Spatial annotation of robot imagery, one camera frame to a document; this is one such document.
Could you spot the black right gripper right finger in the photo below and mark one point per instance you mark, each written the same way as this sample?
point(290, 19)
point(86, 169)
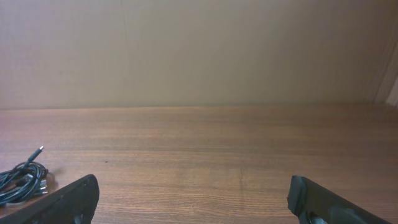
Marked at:
point(312, 203)

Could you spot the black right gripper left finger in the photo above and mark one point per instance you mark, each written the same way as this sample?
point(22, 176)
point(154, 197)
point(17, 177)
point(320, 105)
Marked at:
point(74, 203)

